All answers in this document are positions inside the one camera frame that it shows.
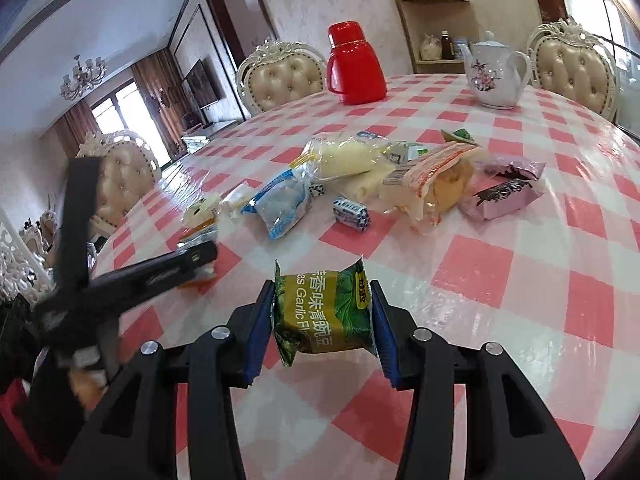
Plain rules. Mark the orange snack packet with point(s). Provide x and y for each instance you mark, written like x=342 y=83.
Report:
x=200 y=282

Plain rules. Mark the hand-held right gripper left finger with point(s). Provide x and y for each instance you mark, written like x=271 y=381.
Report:
x=257 y=340

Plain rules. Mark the person's left hand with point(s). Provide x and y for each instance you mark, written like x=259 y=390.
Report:
x=85 y=385

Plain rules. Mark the pink checkered tablecloth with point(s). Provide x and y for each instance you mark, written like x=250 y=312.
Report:
x=500 y=285

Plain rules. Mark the small green snack packet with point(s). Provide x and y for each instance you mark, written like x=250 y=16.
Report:
x=460 y=135

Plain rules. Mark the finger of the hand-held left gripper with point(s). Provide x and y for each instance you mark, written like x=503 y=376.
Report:
x=150 y=277
x=77 y=220

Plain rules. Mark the white carved furniture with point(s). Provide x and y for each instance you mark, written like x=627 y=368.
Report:
x=25 y=260

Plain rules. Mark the blue white snack packet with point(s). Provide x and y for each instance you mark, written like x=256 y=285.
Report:
x=369 y=135

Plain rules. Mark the wall television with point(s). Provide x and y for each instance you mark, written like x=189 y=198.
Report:
x=200 y=85

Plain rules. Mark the small black white candy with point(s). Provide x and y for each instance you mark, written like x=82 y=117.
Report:
x=315 y=189

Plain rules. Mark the yellow round cake packet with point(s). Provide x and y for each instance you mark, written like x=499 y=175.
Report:
x=202 y=212

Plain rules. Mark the brown curtain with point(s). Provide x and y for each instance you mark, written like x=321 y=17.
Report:
x=75 y=130
x=157 y=105

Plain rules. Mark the person's red clothing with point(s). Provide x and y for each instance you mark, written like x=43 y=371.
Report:
x=10 y=405

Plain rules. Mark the chandelier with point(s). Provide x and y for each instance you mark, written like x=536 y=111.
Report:
x=82 y=80

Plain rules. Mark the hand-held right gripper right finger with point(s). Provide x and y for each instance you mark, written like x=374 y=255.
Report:
x=382 y=340

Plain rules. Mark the white sack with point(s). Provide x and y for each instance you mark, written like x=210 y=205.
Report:
x=430 y=47

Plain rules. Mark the brown bottle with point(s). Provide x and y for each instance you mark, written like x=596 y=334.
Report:
x=446 y=45

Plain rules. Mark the orange striped cake packet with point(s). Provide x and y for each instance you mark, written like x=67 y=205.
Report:
x=435 y=185

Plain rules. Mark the cream tufted dining chair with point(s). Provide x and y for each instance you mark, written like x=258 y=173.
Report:
x=282 y=80
x=125 y=180
x=570 y=70

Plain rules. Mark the red thermos jug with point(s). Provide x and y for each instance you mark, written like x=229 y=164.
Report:
x=355 y=70

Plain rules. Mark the white floral teapot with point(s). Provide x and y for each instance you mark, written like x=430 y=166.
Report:
x=492 y=77

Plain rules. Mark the small blue white candy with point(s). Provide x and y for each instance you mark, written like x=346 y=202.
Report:
x=350 y=212

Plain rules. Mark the wooden corner shelf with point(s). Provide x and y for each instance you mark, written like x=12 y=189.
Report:
x=435 y=0

